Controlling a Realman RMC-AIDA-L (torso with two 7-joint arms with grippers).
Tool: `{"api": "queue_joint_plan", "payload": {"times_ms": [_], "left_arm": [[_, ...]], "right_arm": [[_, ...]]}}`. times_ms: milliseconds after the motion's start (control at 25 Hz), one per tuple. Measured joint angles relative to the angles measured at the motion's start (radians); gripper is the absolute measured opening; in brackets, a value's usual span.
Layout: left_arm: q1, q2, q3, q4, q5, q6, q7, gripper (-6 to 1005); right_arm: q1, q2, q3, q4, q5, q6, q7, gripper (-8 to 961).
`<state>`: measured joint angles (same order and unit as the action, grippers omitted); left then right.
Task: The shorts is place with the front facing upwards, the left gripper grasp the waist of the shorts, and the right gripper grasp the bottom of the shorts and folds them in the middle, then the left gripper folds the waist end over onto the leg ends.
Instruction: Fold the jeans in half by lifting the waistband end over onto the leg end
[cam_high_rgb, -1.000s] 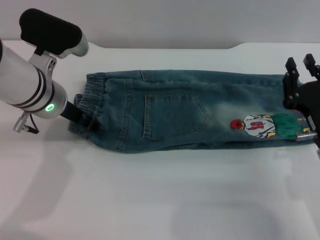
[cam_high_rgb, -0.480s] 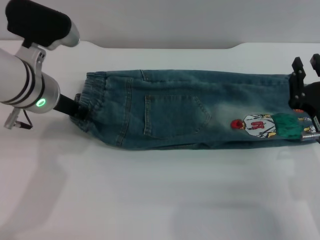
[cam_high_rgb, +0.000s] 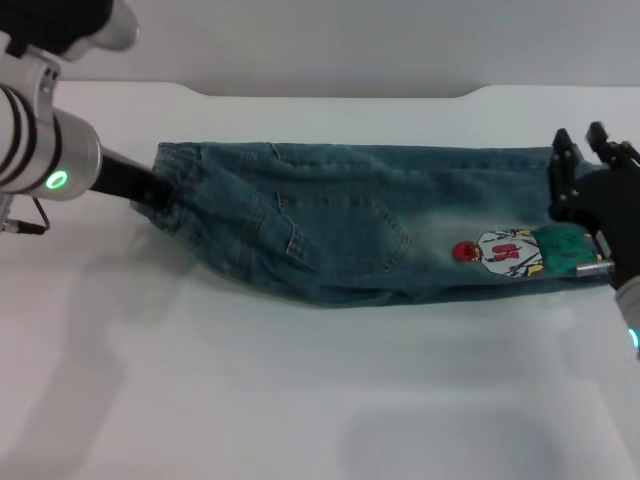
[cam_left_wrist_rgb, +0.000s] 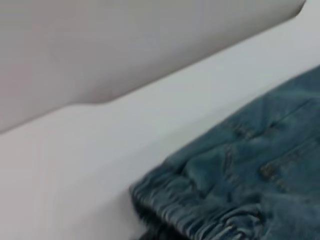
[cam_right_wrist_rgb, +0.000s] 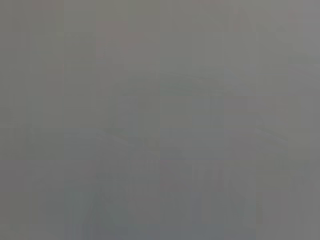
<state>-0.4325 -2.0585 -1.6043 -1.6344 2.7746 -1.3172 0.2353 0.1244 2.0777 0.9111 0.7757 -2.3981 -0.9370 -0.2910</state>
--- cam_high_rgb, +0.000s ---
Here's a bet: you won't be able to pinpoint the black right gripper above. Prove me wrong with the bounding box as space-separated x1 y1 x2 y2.
548 120 640 291

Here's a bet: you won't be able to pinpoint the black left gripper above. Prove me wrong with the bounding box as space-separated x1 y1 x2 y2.
92 142 176 214

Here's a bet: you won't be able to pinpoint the blue denim shorts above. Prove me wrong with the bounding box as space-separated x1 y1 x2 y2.
133 140 609 307

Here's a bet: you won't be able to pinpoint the right arm cable connector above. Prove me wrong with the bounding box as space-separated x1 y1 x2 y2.
574 259 616 278

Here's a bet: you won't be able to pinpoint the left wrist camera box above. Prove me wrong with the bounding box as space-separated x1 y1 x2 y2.
0 0 140 64

